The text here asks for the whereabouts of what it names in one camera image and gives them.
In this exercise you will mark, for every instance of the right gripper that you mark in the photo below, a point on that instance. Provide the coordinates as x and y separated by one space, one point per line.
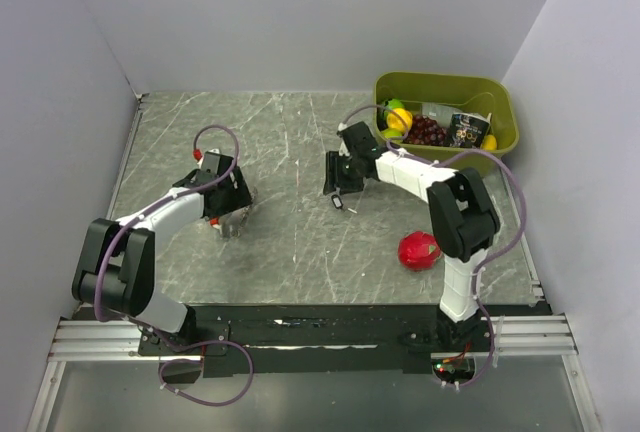
334 177

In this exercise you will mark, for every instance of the olive green plastic bin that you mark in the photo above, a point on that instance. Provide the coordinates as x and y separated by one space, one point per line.
479 95

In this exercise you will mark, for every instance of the black key tag with key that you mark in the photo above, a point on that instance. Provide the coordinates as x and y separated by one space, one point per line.
338 204

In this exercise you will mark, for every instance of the aluminium frame rail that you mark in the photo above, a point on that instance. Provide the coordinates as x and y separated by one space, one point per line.
89 341

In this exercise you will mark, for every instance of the red dragon fruit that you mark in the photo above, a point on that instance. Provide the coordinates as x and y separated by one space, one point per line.
418 251

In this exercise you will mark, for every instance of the small yellow fruit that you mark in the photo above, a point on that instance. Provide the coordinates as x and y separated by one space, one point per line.
489 143

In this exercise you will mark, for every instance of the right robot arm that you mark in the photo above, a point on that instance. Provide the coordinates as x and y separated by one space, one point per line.
463 217

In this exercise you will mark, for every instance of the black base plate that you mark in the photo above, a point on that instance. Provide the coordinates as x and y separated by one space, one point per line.
321 338

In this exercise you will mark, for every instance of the green lime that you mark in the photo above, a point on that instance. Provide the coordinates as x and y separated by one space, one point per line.
392 134
391 104

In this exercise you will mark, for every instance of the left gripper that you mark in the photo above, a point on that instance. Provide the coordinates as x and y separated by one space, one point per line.
240 195

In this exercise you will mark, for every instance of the dark red grape bunch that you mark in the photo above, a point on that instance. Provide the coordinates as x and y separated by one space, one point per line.
426 131

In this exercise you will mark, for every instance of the green lime upper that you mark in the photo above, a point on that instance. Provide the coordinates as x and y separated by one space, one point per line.
391 104

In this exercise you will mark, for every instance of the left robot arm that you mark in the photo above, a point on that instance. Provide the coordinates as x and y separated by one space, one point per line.
116 270

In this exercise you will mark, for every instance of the green lime lower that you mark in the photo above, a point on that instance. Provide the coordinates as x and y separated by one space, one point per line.
392 134

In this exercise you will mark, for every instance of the yellow lemon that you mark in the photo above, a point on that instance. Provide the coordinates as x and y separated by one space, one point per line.
400 119

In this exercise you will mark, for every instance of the black drink carton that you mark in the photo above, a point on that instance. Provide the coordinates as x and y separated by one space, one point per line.
466 130

